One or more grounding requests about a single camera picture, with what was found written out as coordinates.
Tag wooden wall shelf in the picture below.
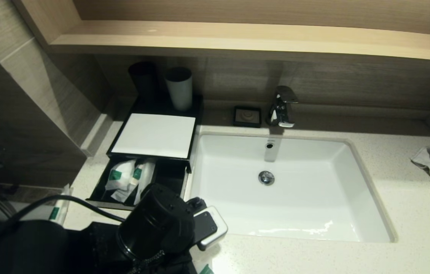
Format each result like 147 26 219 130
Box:
11 0 430 64

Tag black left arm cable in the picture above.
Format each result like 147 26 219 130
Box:
8 194 125 226

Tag flat silver sachet green label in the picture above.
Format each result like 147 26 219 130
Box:
111 164 143 203

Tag black glossy box drawer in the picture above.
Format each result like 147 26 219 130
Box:
87 157 190 212

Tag light grey plastic cup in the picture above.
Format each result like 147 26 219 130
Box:
164 67 193 112

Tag chrome sink faucet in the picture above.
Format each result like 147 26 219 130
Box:
266 85 299 128

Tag long slim toothbrush packet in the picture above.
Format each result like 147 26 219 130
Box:
49 184 72 226

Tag black amenity drawer box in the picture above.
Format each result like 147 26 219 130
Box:
107 91 204 174

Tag black plastic cup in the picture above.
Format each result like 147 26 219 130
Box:
128 62 159 102

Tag small square green-label packet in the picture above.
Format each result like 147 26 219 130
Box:
105 159 136 191

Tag white ceramic sink basin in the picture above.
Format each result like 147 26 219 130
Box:
185 132 398 244

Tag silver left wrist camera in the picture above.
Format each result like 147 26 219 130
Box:
193 206 228 251

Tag black square soap dish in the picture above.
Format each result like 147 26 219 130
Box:
233 105 262 128

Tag chrome sink drain stopper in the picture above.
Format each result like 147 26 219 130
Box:
258 170 276 186

